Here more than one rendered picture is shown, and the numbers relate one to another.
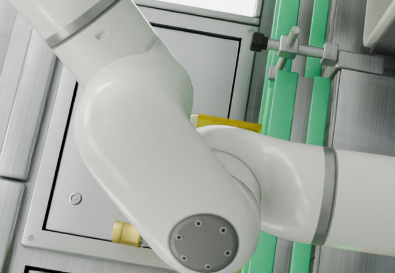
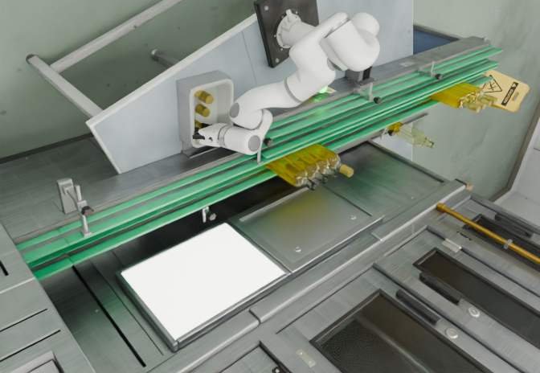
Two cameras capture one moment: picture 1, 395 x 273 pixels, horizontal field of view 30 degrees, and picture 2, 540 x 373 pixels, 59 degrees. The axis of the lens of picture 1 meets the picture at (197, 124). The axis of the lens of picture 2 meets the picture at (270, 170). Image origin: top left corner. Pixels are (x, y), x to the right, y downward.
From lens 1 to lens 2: 174 cm
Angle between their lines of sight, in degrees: 70
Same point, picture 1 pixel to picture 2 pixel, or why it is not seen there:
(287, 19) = (235, 171)
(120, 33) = not seen: hidden behind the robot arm
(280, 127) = (283, 129)
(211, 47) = (254, 225)
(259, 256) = (318, 117)
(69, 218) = (359, 214)
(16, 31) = (333, 286)
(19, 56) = (339, 276)
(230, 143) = not seen: hidden behind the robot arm
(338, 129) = not seen: hidden behind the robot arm
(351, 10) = (213, 157)
